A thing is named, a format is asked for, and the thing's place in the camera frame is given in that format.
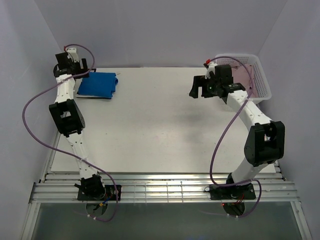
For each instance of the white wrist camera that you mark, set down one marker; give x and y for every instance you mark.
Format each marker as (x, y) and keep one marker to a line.
(210, 67)
(72, 53)

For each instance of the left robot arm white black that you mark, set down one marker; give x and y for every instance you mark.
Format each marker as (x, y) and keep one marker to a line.
(70, 122)

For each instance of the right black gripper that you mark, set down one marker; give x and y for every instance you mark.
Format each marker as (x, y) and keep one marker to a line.
(200, 81)

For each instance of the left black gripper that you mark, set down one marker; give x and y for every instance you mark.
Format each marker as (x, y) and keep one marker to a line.
(81, 71)

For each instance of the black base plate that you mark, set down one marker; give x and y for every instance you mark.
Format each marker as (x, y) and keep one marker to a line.
(110, 193)
(236, 192)

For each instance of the pink garment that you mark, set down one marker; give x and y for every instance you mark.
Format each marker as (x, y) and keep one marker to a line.
(240, 75)

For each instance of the blue tank top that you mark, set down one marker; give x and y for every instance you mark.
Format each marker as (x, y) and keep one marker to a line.
(100, 84)

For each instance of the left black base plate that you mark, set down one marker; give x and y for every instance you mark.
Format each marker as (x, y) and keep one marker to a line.
(110, 193)

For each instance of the white plastic basket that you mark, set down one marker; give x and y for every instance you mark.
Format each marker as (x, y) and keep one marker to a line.
(261, 84)

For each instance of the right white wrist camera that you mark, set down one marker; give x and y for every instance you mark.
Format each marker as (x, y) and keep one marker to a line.
(210, 67)

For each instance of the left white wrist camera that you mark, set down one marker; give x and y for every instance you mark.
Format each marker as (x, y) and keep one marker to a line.
(72, 53)

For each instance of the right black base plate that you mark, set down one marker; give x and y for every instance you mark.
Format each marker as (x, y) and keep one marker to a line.
(236, 192)

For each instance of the aluminium rail frame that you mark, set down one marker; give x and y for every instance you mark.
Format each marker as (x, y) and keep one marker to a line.
(156, 141)

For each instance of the black white striped tank top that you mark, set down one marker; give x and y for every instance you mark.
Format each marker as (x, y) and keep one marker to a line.
(92, 97)

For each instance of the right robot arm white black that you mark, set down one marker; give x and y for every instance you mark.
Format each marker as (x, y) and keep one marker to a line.
(265, 141)

